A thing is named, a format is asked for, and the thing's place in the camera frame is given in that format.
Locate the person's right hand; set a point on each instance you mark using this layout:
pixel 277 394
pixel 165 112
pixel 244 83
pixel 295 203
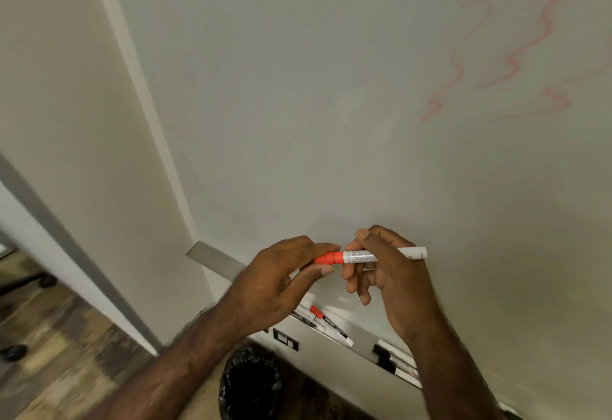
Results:
pixel 401 290

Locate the red whiteboard marker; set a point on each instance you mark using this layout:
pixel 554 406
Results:
pixel 356 257
pixel 315 312
pixel 306 321

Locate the blue whiteboard marker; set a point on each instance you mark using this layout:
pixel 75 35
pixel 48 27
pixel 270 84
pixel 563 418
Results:
pixel 394 348

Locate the black whiteboard marker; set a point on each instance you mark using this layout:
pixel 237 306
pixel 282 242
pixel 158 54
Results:
pixel 406 379
pixel 381 352

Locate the metal marker tray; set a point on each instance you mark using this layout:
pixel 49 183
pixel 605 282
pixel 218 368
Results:
pixel 215 259

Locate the white whiteboard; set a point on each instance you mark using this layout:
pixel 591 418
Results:
pixel 311 99

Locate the person's left forearm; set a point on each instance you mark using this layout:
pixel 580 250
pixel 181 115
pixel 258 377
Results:
pixel 181 372

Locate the black trash bin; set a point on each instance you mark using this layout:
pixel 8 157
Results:
pixel 248 386

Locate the black office chair base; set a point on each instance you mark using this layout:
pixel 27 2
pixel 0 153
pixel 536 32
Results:
pixel 13 352

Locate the black wall outlet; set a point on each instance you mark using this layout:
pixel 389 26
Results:
pixel 285 339

